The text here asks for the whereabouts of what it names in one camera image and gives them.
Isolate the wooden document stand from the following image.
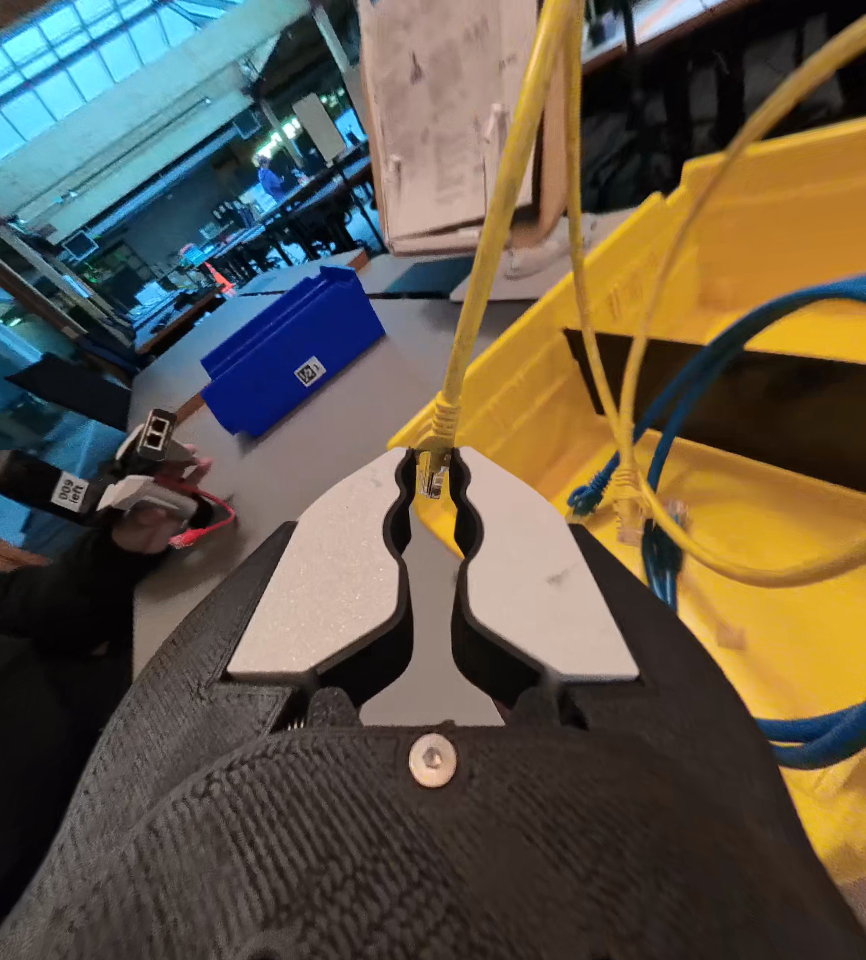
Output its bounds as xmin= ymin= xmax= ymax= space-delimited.
xmin=358 ymin=0 xmax=599 ymax=283

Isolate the black network splitter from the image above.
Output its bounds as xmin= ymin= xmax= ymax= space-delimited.
xmin=114 ymin=408 xmax=182 ymax=460

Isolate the printed instruction sheet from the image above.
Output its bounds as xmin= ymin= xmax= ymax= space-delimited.
xmin=361 ymin=0 xmax=546 ymax=235

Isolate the person's left forearm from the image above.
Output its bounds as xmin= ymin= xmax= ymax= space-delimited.
xmin=0 ymin=525 xmax=150 ymax=657

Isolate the grey desk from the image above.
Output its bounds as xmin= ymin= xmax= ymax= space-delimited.
xmin=129 ymin=258 xmax=866 ymax=960

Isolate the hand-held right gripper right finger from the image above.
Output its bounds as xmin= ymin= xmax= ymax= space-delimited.
xmin=452 ymin=447 xmax=643 ymax=700

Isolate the red network cable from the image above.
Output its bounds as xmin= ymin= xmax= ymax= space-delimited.
xmin=155 ymin=480 xmax=239 ymax=549

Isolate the yellow plastic bin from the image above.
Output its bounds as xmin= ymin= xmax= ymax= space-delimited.
xmin=388 ymin=105 xmax=866 ymax=888

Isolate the yellow network cable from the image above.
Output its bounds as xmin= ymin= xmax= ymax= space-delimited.
xmin=416 ymin=0 xmax=866 ymax=591

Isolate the person's left hand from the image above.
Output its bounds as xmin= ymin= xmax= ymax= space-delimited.
xmin=110 ymin=444 xmax=215 ymax=558

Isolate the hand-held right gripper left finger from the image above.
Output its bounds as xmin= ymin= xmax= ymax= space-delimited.
xmin=226 ymin=447 xmax=414 ymax=699

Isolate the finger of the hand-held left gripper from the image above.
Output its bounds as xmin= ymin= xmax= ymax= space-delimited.
xmin=95 ymin=477 xmax=203 ymax=526
xmin=112 ymin=432 xmax=156 ymax=477

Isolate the blue plastic bin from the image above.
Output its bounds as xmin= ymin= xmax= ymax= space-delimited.
xmin=200 ymin=266 xmax=387 ymax=438

